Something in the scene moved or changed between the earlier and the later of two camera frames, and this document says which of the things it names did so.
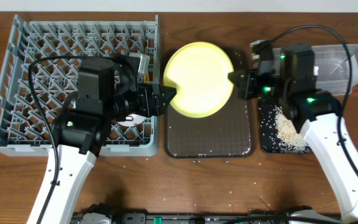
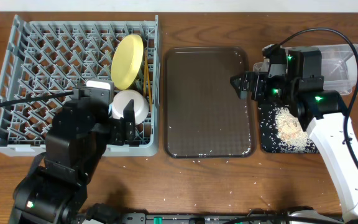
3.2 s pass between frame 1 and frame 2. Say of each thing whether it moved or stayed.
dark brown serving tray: stayed
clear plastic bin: stayed
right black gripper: stayed
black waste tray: stayed
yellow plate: moved
